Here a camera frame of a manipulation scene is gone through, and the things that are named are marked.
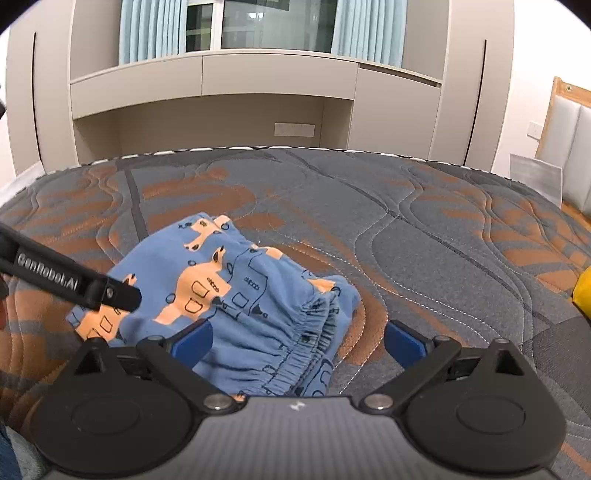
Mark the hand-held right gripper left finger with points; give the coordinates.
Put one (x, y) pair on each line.
(194, 341)

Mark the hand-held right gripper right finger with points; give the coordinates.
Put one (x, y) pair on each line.
(404, 344)

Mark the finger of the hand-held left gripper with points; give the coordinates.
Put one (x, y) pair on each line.
(122, 295)

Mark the blue orange printed pants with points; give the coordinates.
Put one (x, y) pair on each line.
(258, 295)

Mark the grey orange quilted mattress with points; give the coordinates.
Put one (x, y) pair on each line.
(415, 230)

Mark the yellow object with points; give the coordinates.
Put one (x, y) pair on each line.
(584, 293)

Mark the grey flat board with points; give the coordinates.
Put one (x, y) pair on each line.
(535, 177)

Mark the beige built-in cabinet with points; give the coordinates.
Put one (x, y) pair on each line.
(258, 87)

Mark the light blue curtain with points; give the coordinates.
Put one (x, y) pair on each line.
(369, 30)
(152, 30)

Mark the wooden padded headboard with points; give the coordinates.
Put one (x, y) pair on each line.
(575, 138)

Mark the window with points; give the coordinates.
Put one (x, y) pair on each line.
(268, 23)

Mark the white wall socket panel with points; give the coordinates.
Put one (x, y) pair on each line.
(294, 129)

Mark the white wall switch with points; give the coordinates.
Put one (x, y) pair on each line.
(535, 129)

